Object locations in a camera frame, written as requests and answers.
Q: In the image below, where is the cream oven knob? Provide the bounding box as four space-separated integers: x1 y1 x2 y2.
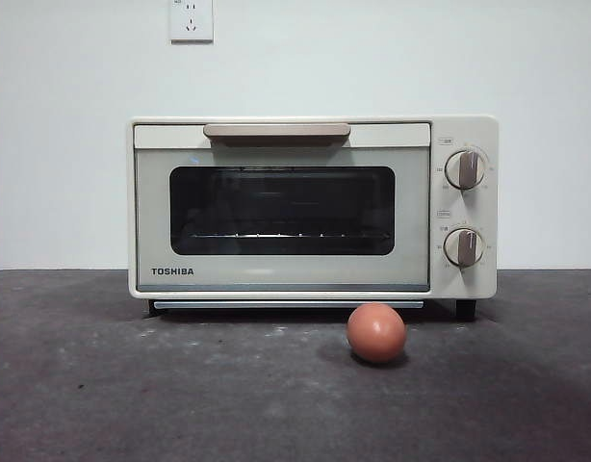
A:
443 227 486 269
444 149 488 191

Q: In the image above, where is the white wall socket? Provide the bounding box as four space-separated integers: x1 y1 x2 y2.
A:
168 0 215 44

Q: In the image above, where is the metal wire oven rack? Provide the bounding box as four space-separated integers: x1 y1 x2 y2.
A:
188 232 393 241

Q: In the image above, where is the silver crumb tray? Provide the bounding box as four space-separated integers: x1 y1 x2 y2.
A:
148 298 425 312

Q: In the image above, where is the cream Toshiba toaster oven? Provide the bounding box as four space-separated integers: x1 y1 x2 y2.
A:
125 114 500 322

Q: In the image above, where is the glass oven door with handle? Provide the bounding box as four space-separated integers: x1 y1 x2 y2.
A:
133 122 432 294

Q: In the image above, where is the brown egg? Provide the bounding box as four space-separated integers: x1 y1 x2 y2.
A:
346 302 407 365

